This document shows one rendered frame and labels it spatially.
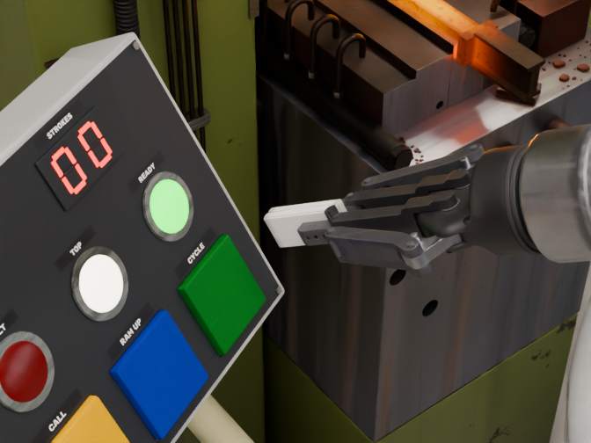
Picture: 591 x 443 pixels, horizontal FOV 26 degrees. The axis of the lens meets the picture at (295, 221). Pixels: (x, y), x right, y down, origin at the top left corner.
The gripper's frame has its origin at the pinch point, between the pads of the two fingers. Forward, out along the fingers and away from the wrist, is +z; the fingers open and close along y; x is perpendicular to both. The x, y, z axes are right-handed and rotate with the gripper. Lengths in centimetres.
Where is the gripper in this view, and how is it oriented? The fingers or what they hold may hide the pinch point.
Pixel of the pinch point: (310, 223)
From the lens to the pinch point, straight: 98.6
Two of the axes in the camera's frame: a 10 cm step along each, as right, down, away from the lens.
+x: -4.4, -7.9, -4.2
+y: 4.6, -6.0, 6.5
